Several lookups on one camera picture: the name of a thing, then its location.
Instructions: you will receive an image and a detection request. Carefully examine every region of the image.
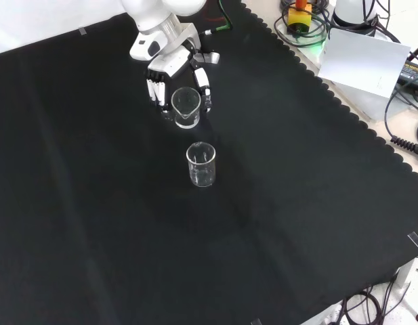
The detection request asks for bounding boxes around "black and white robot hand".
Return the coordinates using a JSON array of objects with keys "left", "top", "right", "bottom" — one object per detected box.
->
[{"left": 146, "top": 39, "right": 221, "bottom": 122}]

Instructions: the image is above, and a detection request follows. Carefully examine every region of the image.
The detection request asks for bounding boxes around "clear glass beaker with water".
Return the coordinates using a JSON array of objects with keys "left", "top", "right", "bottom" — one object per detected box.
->
[{"left": 170, "top": 86, "right": 201, "bottom": 130}]

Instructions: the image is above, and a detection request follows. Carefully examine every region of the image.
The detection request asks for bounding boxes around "yellow emergency stop button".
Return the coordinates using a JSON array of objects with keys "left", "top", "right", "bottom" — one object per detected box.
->
[{"left": 287, "top": 0, "right": 313, "bottom": 35}]

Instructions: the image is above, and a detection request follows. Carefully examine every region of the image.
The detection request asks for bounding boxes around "black scalloped bench cloth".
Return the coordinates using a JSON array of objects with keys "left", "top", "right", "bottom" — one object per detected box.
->
[{"left": 0, "top": 0, "right": 418, "bottom": 325}]

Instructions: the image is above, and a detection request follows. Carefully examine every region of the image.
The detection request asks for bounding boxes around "white device with black base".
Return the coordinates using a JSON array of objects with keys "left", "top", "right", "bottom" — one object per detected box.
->
[{"left": 330, "top": 0, "right": 379, "bottom": 35}]

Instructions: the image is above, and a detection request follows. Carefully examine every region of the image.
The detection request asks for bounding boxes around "pale grey board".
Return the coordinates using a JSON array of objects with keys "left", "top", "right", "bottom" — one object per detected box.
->
[{"left": 316, "top": 26, "right": 412, "bottom": 100}]

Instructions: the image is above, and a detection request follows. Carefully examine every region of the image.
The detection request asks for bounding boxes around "black power adapter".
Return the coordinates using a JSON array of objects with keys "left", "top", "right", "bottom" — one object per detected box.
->
[{"left": 396, "top": 55, "right": 418, "bottom": 88}]

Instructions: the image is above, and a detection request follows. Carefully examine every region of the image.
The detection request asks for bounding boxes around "white power strip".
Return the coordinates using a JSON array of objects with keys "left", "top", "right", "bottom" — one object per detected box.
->
[{"left": 316, "top": 302, "right": 346, "bottom": 325}]

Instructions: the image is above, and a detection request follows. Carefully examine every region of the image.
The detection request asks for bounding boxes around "white metal box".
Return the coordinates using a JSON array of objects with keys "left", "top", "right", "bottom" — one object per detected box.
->
[{"left": 396, "top": 252, "right": 418, "bottom": 320}]

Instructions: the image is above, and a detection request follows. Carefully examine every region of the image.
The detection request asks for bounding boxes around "dark green looped cable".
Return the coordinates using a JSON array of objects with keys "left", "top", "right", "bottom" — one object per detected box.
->
[{"left": 274, "top": 0, "right": 332, "bottom": 49}]

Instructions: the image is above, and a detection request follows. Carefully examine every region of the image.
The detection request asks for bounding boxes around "black coiled cable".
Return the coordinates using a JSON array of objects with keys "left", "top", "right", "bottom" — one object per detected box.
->
[{"left": 383, "top": 84, "right": 418, "bottom": 160}]

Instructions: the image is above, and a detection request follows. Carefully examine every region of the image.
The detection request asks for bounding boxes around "black floor cable bundle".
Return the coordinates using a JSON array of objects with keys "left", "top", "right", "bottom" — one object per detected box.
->
[{"left": 339, "top": 276, "right": 413, "bottom": 325}]

